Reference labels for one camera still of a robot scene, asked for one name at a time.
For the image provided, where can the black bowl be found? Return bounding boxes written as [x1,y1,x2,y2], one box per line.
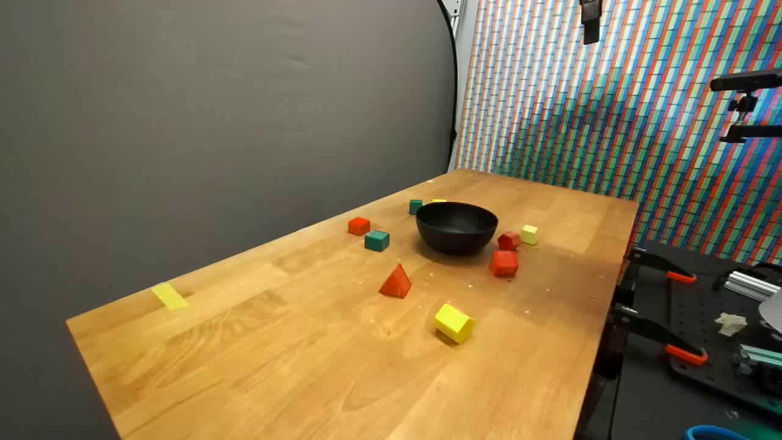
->
[413,201,502,258]

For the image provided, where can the green wooden cube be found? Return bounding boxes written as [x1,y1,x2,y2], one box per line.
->
[361,230,392,255]

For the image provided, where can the teal metal bar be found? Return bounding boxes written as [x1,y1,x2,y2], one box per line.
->
[735,339,782,379]

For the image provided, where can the large red wooden block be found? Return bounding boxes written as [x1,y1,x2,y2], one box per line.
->
[490,247,521,282]

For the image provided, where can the white rail piece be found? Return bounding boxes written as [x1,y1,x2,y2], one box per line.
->
[720,269,782,304]

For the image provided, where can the yellow tape strip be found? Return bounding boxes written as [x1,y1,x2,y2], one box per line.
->
[150,282,190,313]

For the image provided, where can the grey fabric backdrop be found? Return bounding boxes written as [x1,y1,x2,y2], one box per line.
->
[0,0,460,440]

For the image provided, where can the blue handled scissors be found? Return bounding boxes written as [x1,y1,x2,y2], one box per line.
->
[681,423,753,440]

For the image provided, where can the black perforated board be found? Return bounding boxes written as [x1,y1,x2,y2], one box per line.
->
[663,241,782,417]

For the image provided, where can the white crumpled scrap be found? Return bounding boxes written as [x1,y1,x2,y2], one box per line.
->
[714,311,750,339]

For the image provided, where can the red wooden pyramid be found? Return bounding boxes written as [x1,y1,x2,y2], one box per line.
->
[377,261,413,300]

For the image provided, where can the black clamp orange handle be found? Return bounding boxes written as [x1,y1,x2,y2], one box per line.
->
[628,245,702,289]
[612,300,711,372]

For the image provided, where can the multicolour patterned backdrop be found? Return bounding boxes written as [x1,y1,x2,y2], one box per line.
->
[449,0,782,266]

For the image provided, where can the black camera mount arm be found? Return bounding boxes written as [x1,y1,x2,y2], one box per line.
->
[707,68,782,147]

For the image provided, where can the white plastic sheet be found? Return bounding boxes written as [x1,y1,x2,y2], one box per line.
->
[755,291,782,337]

